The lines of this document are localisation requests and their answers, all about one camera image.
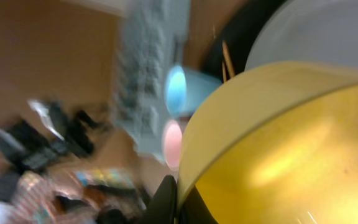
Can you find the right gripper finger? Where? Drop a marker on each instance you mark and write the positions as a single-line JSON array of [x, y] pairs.
[[163, 205]]

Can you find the wooden chopstick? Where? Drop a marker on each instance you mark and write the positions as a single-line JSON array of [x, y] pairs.
[[224, 72], [228, 61]]

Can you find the blue cup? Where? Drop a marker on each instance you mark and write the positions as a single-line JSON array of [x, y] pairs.
[[186, 89]]

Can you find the pink cup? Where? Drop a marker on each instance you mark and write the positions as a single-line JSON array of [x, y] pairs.
[[171, 144]]

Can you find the round black tray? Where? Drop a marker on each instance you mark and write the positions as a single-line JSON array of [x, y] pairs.
[[239, 34]]

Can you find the yellow bowl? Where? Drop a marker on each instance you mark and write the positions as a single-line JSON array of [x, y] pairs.
[[275, 144]]

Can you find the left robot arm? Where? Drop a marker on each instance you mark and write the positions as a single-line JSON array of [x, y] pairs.
[[26, 149]]

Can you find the grey plate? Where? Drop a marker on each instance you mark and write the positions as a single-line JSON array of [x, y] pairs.
[[323, 31]]

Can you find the grey dishwasher rack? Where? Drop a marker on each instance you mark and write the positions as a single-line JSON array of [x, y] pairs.
[[151, 42]]

